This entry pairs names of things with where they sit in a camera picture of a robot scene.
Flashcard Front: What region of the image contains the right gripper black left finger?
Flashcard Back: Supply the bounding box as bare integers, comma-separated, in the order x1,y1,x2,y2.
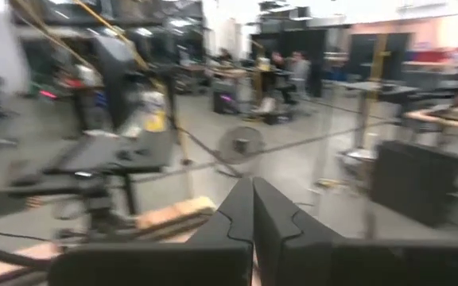
48,176,254,286

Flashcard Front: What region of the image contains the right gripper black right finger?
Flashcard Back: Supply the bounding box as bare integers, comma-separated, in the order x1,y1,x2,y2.
253,176,458,286

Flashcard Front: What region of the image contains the black floor fan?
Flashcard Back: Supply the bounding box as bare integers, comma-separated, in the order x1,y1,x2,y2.
215,125,266,178

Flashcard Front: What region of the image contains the black cabinet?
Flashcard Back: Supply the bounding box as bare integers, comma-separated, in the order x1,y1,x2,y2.
370,139,458,228

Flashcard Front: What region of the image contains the person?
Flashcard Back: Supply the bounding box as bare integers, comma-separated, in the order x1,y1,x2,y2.
288,50,312,100

